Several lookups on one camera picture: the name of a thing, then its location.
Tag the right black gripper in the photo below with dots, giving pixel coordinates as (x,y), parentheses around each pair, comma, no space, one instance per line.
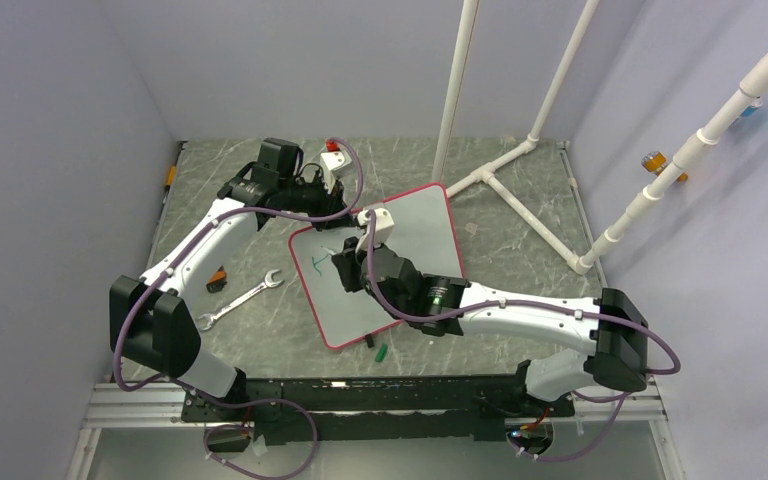
(348,261)

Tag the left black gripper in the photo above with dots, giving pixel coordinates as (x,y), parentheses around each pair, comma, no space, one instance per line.
(332,203)

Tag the pink framed whiteboard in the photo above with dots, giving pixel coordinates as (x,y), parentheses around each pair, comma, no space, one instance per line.
(424,233)

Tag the green marker cap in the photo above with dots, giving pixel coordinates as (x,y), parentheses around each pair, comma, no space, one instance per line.
(381,353)

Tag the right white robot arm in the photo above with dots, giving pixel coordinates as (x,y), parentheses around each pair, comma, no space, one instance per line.
(602,338)

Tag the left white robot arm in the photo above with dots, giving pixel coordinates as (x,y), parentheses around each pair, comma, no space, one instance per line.
(149,316)

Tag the silver open-end wrench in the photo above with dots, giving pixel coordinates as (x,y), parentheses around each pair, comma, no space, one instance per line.
(207,321)

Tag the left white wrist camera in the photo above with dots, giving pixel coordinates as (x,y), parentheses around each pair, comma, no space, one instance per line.
(335,165)

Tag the white PVC pipe frame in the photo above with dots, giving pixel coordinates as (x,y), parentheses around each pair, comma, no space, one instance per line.
(522,77)

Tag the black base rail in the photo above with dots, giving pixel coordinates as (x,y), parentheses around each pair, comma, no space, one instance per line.
(481,407)

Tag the aluminium extrusion rail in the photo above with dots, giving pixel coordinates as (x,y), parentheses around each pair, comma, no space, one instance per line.
(156,405)

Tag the orange wall knob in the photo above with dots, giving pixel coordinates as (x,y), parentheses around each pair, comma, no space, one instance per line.
(655,162)

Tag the blue wall knob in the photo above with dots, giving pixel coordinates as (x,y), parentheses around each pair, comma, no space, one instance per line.
(755,105)

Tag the white diagonal pipe rail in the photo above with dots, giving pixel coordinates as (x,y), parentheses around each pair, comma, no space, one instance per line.
(753,86)

